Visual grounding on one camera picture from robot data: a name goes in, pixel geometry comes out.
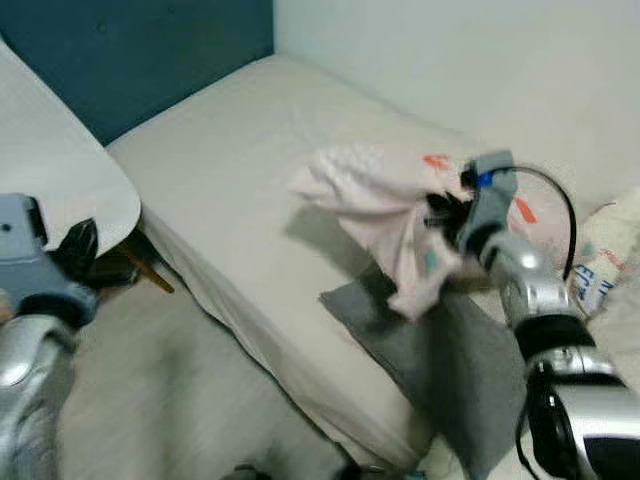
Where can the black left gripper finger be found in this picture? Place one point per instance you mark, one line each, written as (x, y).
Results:
(80, 238)

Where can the pink patterned pillow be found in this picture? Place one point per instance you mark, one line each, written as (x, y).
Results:
(365, 195)

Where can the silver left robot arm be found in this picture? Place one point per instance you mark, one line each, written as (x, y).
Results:
(25, 380)

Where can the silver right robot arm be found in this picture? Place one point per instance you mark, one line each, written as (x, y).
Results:
(530, 278)

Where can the white shell chair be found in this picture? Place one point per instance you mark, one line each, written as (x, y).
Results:
(55, 170)

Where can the white printed pillow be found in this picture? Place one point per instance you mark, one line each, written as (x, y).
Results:
(600, 270)

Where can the beige blanket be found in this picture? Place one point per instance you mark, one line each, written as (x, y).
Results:
(625, 345)

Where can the grey cloth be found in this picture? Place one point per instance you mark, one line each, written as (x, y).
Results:
(455, 360)

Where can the beige bed mattress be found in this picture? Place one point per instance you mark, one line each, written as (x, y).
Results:
(230, 180)

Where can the blue padded headboard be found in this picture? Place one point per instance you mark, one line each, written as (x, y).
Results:
(130, 55)

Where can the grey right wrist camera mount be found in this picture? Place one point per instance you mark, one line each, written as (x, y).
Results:
(492, 195)

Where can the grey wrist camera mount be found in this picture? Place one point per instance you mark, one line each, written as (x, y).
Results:
(492, 195)
(20, 245)

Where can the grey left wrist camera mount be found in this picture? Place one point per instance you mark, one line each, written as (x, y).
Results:
(20, 245)

